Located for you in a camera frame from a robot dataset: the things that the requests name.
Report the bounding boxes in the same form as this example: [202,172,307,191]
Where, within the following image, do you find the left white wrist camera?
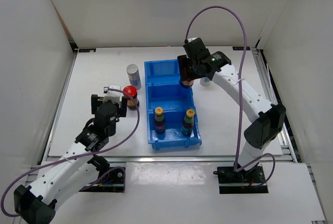
[103,85,121,103]

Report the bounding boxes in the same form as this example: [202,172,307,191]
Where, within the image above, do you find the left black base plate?
[80,166,126,193]

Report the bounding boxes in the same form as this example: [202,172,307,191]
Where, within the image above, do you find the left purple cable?
[0,87,141,217]

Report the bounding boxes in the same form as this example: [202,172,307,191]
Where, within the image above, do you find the silver-capped white shaker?
[126,64,142,90]
[200,77,211,86]

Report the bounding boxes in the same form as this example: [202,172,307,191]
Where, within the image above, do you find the yellow-capped sauce bottle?
[154,107,165,133]

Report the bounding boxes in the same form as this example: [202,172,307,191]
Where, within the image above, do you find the aluminium frame rail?
[46,155,297,163]

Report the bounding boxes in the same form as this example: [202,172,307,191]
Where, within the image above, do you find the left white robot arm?
[14,89,129,223]

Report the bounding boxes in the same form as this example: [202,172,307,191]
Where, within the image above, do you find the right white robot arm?
[177,38,286,182]

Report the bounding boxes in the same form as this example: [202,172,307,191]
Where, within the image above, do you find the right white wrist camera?
[187,37,197,42]

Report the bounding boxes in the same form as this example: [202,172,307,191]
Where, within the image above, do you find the purple cable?
[0,87,141,217]
[184,6,276,187]

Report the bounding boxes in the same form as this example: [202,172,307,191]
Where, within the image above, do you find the right silver-capped white shaker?
[200,77,211,86]

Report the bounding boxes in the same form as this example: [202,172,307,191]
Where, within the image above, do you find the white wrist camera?
[187,37,197,42]
[103,85,121,103]

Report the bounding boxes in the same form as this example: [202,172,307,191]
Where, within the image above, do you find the blue three-compartment plastic bin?
[144,60,202,150]

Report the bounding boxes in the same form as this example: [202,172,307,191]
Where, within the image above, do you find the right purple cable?
[184,6,276,187]

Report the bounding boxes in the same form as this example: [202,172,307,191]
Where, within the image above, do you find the red-lidded sauce jar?
[123,85,139,110]
[180,68,194,88]

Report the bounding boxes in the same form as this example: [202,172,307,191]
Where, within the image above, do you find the green-labelled sauce bottle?
[181,109,195,136]

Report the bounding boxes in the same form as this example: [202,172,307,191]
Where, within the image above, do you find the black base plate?
[213,166,268,194]
[80,166,126,193]

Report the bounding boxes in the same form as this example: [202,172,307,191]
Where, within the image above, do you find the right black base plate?
[213,166,268,194]

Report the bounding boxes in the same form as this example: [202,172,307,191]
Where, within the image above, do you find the left silver-capped white shaker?
[126,64,142,90]

